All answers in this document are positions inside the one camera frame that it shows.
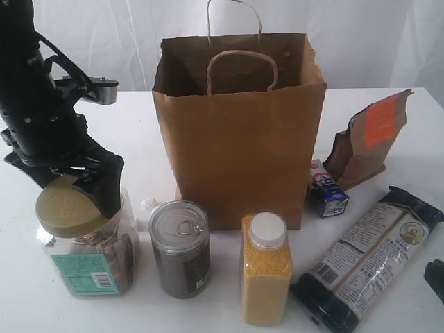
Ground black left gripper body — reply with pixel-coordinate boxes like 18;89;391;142
1;81;112;173

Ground clear jar with gold lid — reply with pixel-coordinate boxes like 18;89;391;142
35;176;139;298

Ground dark can with pull-tab lid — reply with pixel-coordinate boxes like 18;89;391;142
148;200;211;299

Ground brown paper shopping bag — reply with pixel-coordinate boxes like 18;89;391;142
151;0;327;231

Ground yellow grain bottle white cap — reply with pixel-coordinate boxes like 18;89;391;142
240;212;293;325

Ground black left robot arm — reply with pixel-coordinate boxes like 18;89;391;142
1;1;124;218

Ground long noodle package black ends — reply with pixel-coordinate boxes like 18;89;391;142
289;186;443;332

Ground small blue white carton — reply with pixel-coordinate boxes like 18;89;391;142
308;160;350;218

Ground brown pouch with orange label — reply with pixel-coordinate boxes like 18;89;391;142
323;89;413;191

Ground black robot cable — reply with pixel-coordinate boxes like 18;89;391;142
33;33;91;101

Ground silver wrist camera on left arm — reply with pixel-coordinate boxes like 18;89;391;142
55;76;119;105

